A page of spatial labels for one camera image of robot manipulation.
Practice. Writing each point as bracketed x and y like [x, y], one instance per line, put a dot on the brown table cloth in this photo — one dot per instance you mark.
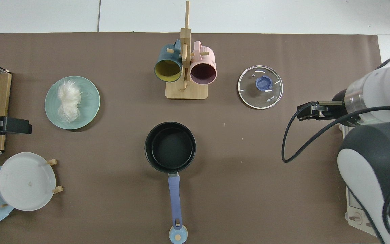
[113, 61]

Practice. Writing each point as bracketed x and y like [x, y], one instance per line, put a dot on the round glass lid blue knob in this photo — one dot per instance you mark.
[249, 95]

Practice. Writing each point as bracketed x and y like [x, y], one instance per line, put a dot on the dark teal cup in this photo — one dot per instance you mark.
[163, 59]

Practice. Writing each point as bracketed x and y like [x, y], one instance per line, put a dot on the pale toaster oven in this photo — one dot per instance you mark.
[354, 210]

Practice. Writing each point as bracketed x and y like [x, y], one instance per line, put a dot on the wooden plate rack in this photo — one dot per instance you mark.
[59, 189]

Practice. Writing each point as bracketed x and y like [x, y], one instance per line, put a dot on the pink cup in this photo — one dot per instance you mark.
[207, 57]

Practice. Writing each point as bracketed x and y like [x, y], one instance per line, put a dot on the green plate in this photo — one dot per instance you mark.
[90, 108]

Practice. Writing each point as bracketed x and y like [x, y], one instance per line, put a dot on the wooden cup stand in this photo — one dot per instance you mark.
[186, 92]

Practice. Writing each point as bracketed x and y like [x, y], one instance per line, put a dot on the white vermicelli bundle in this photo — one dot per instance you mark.
[69, 101]

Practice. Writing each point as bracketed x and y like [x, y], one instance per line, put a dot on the white plate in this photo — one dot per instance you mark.
[25, 183]

